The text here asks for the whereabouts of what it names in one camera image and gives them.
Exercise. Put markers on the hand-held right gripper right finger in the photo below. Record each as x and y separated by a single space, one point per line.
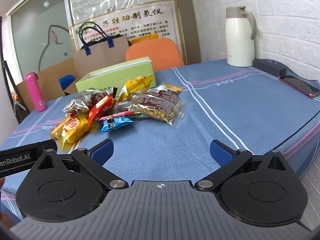
221 153

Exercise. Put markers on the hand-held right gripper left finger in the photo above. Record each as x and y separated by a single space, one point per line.
102 152

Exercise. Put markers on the blue candy packet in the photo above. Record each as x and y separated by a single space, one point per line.
116 124

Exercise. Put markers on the yellow red-label snack packet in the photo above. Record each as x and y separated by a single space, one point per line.
71 128

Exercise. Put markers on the red green stick packet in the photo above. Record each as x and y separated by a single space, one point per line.
117 115

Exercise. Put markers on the silver foil snack packet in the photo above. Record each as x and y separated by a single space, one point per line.
75 106

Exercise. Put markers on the dark red snack packet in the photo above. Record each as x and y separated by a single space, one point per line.
98 97

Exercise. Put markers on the clear brown-label nut packet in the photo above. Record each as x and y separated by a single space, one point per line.
160 103

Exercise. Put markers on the light green cardboard box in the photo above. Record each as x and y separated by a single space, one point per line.
110 76

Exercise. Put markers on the small orange snack packet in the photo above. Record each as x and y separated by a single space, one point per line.
172 88

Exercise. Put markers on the person's left hand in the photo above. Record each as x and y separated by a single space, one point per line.
5 220

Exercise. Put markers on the blue striped tablecloth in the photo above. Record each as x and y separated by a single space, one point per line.
175 125

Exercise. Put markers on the black tripod stand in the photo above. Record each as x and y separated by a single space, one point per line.
10 92

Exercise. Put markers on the pink bottle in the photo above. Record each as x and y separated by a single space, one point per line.
36 92

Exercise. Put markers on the blue plastic item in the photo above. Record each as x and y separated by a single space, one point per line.
67 82

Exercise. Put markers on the brown cardboard box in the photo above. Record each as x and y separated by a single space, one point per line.
50 80

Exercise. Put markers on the brown paper bag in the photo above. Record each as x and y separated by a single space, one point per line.
105 55

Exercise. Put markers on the black case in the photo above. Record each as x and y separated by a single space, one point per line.
270 67

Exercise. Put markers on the red-edged smartphone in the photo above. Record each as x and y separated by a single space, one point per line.
300 85

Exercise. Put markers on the orange chair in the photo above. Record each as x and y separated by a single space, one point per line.
155 52

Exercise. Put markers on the white thermos jug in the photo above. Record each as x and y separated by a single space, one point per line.
238 42

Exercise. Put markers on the frosted glass panel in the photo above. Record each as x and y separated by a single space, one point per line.
32 30

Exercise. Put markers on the yellow-bordered wall poster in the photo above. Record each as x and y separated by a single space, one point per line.
150 22

